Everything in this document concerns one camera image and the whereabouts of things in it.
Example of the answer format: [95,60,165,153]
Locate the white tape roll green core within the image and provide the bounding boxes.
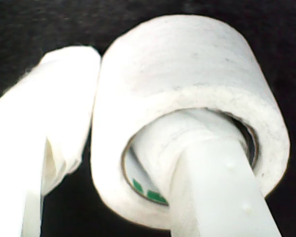
[90,13,291,230]

